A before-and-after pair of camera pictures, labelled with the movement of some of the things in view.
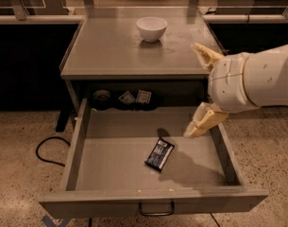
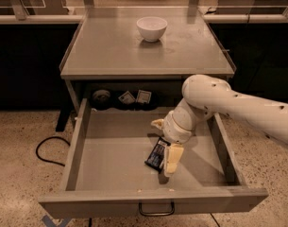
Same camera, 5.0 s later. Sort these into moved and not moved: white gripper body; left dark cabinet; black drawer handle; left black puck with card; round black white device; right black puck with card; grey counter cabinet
Moved: white gripper body
Not moved: grey counter cabinet; round black white device; right black puck with card; left black puck with card; left dark cabinet; black drawer handle
